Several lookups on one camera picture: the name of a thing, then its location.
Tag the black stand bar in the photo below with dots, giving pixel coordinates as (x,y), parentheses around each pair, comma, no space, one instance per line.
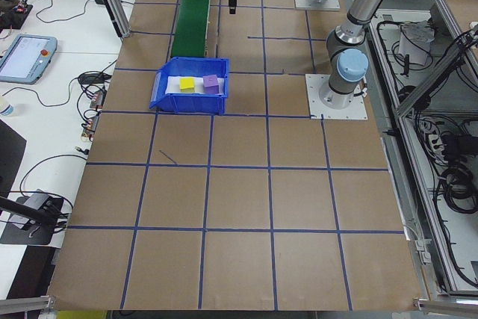
(22,211)

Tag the white socket strip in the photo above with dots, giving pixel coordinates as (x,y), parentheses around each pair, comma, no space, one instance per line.
(435,143)

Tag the white plastic box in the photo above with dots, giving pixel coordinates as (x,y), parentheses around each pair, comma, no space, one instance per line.
(414,42)

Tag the black stand base plate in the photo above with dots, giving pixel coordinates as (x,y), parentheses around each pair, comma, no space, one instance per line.
(26,231)

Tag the aluminium corner bar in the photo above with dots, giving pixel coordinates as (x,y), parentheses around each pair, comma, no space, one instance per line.
(448,305)
(26,304)

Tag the black flat panel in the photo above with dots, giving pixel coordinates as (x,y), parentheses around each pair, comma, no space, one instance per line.
(9,154)

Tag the purple foam block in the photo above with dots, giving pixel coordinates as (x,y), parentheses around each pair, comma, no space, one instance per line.
(211,84)

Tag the grey metal box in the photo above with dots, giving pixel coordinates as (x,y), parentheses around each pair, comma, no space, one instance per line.
(37,199)

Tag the black power brick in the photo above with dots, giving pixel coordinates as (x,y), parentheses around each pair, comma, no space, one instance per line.
(453,143)

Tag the blue plastic storage bin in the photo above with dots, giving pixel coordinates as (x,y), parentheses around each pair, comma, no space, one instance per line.
(186,104)

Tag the green conveyor belt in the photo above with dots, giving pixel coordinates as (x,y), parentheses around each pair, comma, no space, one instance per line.
(192,9)

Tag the yellow foam block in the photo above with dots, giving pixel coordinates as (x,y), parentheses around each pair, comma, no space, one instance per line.
(187,84)

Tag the blue grey teach pendant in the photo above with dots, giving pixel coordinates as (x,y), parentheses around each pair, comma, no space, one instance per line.
(22,57)

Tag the V-shaped metal bar frame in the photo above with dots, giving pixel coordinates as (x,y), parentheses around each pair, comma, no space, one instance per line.
(412,173)

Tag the grey metal bracket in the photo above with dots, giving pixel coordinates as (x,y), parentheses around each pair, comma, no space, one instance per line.
(420,250)

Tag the small circuit board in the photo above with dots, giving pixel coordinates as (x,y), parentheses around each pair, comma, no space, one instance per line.
(90,126)
(98,98)

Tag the white foam pad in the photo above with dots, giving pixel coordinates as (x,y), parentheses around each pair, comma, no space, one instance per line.
(173,85)

